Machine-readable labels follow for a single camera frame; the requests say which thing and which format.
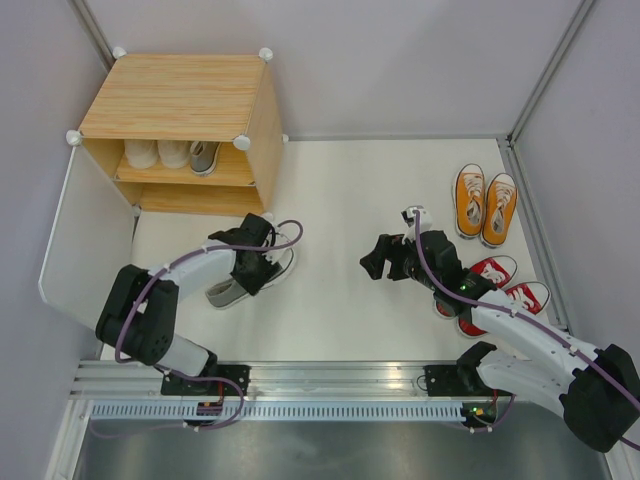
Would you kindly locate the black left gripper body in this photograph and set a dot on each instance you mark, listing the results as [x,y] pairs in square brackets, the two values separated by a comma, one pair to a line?
[260,270]

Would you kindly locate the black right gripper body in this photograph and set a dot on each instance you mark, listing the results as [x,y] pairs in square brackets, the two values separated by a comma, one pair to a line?
[414,270]

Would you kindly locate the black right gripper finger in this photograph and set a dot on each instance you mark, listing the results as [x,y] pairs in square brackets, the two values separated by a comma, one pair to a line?
[374,264]
[390,246]

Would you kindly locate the grey sneaker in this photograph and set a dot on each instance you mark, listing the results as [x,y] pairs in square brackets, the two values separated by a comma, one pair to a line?
[204,157]
[226,294]

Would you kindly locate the orange sneaker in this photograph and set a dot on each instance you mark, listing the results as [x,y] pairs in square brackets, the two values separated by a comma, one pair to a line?
[468,193]
[501,203]

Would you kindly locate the beige canvas shoe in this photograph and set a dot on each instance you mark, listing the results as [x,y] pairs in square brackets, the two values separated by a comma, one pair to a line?
[141,154]
[174,154]

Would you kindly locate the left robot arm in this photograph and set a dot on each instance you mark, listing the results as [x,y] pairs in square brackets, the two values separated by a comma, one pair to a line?
[139,316]

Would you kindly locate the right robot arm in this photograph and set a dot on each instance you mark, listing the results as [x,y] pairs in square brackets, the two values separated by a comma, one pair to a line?
[594,390]

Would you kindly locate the wooden shoe cabinet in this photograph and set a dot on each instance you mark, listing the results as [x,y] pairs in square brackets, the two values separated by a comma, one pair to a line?
[222,100]

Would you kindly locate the translucent cabinet door panel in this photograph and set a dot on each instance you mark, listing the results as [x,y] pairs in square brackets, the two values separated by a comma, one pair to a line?
[90,241]

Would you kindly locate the red sneaker upper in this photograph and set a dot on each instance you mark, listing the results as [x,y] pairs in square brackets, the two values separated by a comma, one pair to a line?
[499,269]

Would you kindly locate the red sneaker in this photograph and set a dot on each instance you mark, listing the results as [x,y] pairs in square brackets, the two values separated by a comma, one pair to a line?
[532,296]
[499,269]

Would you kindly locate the red sneaker lower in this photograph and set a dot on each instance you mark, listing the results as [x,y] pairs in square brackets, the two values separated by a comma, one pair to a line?
[532,296]

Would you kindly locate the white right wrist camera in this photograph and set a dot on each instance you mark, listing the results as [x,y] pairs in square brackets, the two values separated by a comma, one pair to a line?
[418,221]

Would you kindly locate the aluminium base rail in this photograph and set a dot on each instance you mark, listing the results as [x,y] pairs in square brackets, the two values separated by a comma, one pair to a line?
[280,381]

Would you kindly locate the white slotted cable duct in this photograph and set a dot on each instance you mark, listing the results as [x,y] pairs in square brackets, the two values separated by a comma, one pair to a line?
[439,411]

